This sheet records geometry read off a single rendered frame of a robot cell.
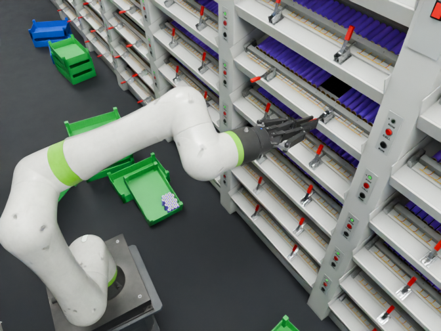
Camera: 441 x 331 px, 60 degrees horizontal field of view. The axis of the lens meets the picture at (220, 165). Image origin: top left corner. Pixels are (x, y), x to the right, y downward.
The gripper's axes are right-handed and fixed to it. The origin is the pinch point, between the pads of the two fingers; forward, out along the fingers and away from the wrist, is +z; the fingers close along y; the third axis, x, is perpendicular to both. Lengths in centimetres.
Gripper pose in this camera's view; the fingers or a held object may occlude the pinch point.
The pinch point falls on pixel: (305, 124)
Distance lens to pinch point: 111.5
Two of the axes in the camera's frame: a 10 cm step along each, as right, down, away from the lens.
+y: 5.6, 5.9, -5.7
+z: 8.2, -2.9, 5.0
